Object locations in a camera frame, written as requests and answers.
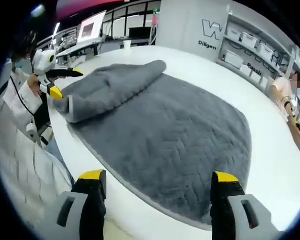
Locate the grey towel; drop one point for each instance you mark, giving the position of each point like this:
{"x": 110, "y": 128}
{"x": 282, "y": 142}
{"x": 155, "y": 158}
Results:
{"x": 165, "y": 140}

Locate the open laptop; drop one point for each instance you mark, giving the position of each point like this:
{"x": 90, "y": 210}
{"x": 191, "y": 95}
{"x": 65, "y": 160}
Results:
{"x": 92, "y": 27}

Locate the person's left hand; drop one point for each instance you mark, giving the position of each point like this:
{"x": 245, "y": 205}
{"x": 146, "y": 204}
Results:
{"x": 33, "y": 83}

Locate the person's head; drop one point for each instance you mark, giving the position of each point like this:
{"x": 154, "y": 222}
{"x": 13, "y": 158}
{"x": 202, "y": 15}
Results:
{"x": 25, "y": 47}

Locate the ceiling light strip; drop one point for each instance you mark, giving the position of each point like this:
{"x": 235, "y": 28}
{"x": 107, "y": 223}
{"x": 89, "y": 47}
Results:
{"x": 57, "y": 28}

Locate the white chest-worn device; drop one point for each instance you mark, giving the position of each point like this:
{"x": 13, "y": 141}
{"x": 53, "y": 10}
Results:
{"x": 32, "y": 131}

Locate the person's jeans leg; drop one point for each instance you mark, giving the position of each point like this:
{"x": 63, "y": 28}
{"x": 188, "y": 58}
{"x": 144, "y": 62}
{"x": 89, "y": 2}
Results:
{"x": 57, "y": 162}

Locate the white paper cup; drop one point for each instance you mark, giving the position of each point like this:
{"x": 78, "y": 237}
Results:
{"x": 127, "y": 45}

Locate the black monitor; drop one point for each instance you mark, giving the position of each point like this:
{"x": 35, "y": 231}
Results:
{"x": 140, "y": 34}

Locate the pink cloth on pole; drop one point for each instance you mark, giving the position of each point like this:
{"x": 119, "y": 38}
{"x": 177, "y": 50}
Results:
{"x": 156, "y": 20}

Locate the metal shelf with white bins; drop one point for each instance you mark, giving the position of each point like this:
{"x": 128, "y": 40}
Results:
{"x": 248, "y": 41}

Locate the grey metal shelf rack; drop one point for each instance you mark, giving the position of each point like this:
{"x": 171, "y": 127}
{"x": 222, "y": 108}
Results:
{"x": 260, "y": 29}

